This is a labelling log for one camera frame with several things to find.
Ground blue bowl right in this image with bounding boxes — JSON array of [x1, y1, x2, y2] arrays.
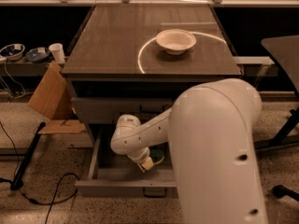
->
[[25, 47, 50, 63]]

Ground white cable left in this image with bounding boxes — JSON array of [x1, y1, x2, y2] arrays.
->
[[0, 59, 27, 101]]

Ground black caster foot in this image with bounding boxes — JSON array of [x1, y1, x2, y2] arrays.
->
[[272, 185, 299, 202]]

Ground closed upper drawer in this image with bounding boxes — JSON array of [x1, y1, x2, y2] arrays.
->
[[72, 97, 172, 124]]

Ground blue bowl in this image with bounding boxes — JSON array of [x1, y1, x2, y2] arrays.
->
[[0, 43, 25, 62], [25, 47, 50, 63]]

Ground white paper cup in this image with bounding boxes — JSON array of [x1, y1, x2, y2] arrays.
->
[[49, 43, 65, 63]]

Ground black stand frame right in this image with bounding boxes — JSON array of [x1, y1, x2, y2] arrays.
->
[[254, 107, 299, 150]]

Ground white bowl on counter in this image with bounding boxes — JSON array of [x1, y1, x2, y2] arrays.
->
[[156, 29, 196, 55]]

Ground blue bowl left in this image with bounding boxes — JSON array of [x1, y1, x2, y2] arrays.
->
[[0, 43, 25, 62]]

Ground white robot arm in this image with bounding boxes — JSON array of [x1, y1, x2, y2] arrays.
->
[[110, 78, 268, 224]]

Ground grey drawer cabinet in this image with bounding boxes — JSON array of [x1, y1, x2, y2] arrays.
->
[[63, 4, 240, 140]]

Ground open middle drawer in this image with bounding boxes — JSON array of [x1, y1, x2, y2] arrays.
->
[[76, 126, 178, 198]]

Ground grey side shelf left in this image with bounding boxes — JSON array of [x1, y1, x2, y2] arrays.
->
[[0, 58, 55, 77]]

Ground brown cardboard box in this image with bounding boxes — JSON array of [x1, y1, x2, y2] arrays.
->
[[28, 62, 86, 134]]

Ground green yellow sponge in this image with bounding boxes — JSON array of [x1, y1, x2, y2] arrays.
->
[[138, 149, 164, 173]]

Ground black left stand leg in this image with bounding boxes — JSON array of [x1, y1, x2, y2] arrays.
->
[[10, 122, 46, 190]]

